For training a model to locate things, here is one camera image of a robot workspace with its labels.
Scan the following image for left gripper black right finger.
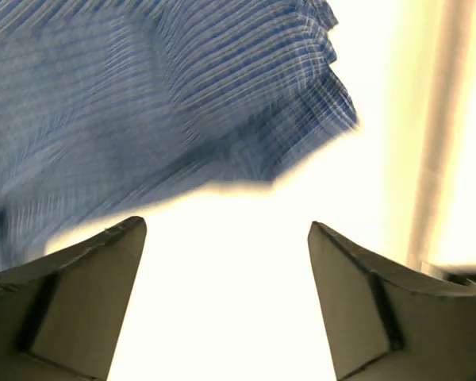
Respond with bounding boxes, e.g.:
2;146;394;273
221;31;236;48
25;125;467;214
308;222;476;380

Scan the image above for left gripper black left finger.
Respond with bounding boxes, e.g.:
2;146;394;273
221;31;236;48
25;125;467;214
0;217;147;381

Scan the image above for blue plaid long sleeve shirt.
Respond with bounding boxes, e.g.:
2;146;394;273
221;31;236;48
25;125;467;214
0;1;357;271

